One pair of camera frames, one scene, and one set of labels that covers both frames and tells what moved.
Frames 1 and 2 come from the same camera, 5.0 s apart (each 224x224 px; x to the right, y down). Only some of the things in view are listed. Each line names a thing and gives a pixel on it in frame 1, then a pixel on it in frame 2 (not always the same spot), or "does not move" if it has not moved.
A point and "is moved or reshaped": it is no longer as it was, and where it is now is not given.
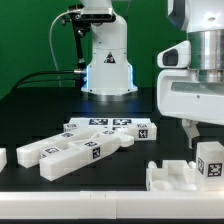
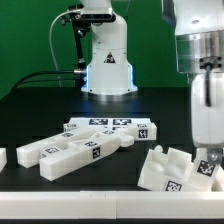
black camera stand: (82, 22) does not move
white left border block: (3, 158) does not move
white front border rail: (112, 205) does not move
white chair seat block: (174, 175) is moved or reshaped
